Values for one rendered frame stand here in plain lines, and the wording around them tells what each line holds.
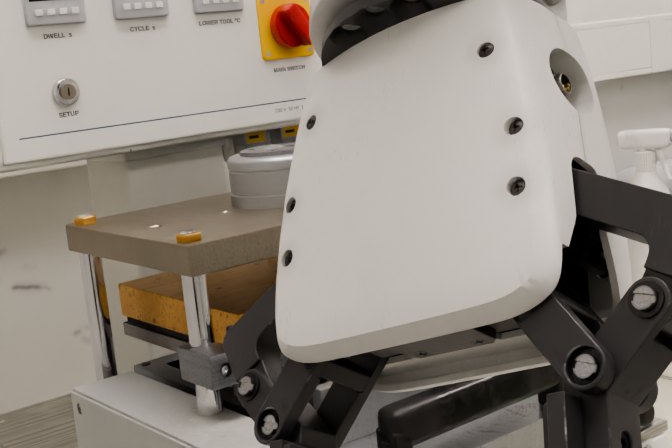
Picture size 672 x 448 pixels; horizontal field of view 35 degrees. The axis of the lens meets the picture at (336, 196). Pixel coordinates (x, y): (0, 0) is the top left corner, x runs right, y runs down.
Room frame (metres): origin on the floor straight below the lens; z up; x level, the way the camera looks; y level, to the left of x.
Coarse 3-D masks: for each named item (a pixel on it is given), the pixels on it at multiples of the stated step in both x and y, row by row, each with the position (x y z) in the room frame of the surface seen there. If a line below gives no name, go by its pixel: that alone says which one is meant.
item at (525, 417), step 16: (320, 384) 0.64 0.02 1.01; (320, 400) 0.63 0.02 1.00; (368, 400) 0.65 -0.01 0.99; (384, 400) 0.66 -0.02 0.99; (528, 400) 0.68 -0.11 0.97; (368, 416) 0.65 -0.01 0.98; (496, 416) 0.66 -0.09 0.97; (512, 416) 0.66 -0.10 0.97; (528, 416) 0.65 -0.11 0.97; (352, 432) 0.64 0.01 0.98; (368, 432) 0.65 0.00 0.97; (448, 432) 0.64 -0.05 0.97; (464, 432) 0.64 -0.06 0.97; (480, 432) 0.63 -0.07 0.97; (496, 432) 0.63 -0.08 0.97; (512, 432) 0.63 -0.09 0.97; (528, 432) 0.64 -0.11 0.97
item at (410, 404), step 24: (456, 384) 0.61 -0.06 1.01; (480, 384) 0.62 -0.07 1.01; (504, 384) 0.63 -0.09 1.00; (528, 384) 0.64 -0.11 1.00; (552, 384) 0.65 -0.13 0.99; (384, 408) 0.59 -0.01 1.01; (408, 408) 0.58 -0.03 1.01; (432, 408) 0.59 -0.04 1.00; (456, 408) 0.60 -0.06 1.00; (480, 408) 0.61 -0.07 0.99; (384, 432) 0.58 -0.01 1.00; (408, 432) 0.58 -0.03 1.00; (432, 432) 0.59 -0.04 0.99
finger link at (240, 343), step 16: (272, 288) 0.34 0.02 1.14; (256, 304) 0.34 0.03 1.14; (272, 304) 0.34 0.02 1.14; (240, 320) 0.34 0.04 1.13; (256, 320) 0.34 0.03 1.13; (272, 320) 0.33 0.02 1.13; (240, 336) 0.34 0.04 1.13; (256, 336) 0.34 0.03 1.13; (272, 336) 0.34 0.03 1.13; (240, 352) 0.34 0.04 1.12; (256, 352) 0.33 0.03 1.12; (272, 352) 0.34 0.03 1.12; (240, 368) 0.33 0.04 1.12; (256, 368) 0.33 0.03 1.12; (272, 368) 0.33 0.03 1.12
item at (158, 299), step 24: (264, 264) 0.79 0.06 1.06; (120, 288) 0.78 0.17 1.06; (144, 288) 0.75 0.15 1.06; (168, 288) 0.74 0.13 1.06; (216, 288) 0.73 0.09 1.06; (240, 288) 0.72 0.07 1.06; (264, 288) 0.71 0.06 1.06; (144, 312) 0.75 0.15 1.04; (168, 312) 0.72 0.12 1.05; (216, 312) 0.67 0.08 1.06; (240, 312) 0.65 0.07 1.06; (144, 336) 0.75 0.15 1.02; (168, 336) 0.72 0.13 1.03; (216, 336) 0.67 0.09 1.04
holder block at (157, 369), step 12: (156, 360) 0.79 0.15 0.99; (168, 360) 0.78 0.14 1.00; (144, 372) 0.77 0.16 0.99; (156, 372) 0.75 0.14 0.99; (168, 372) 0.75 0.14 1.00; (180, 372) 0.75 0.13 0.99; (168, 384) 0.74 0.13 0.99; (180, 384) 0.72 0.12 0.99; (192, 384) 0.72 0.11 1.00; (228, 396) 0.68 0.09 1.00; (312, 396) 0.68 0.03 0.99; (228, 408) 0.67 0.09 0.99; (240, 408) 0.66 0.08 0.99
